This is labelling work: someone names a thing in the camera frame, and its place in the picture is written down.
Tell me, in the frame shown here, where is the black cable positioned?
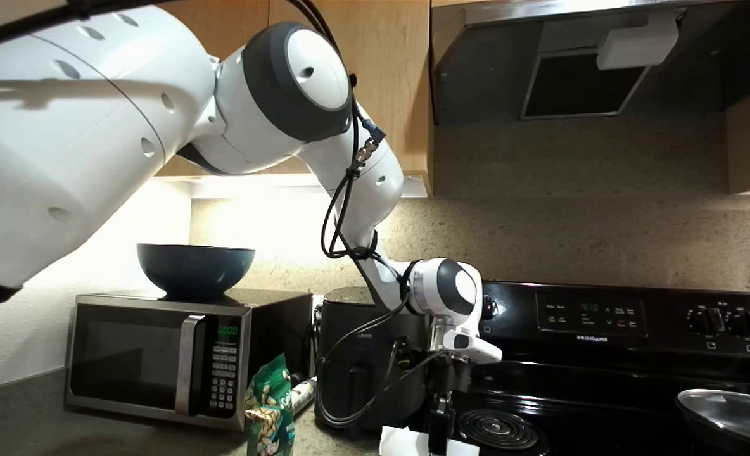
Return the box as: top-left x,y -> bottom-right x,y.
287,0 -> 391,264
313,310 -> 446,430

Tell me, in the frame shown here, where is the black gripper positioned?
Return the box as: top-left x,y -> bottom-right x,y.
426,359 -> 473,456

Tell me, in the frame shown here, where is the white wipe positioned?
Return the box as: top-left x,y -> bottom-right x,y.
377,422 -> 482,456

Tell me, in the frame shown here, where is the green snack bag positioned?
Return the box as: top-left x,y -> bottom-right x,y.
241,352 -> 298,456

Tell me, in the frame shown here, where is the blue bowl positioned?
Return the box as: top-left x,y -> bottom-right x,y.
135,240 -> 257,303

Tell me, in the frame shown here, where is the black stove knob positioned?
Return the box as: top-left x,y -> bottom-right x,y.
724,303 -> 750,341
686,301 -> 726,340

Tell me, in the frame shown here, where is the black pan with lid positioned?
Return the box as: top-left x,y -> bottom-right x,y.
673,379 -> 750,456

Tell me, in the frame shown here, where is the black electric stove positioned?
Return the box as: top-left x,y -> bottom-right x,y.
429,278 -> 750,456

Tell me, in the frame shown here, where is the under-cabinet light strip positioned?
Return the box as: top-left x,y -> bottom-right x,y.
184,173 -> 434,203

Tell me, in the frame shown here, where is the small black coil burner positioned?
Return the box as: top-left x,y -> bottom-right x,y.
453,407 -> 553,456

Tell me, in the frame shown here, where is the dark grey air fryer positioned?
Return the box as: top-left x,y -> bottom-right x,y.
311,284 -> 435,438

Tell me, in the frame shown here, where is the steel range hood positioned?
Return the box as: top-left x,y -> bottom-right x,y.
429,0 -> 750,132

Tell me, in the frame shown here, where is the black steel microwave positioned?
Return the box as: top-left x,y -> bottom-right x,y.
62,288 -> 313,434

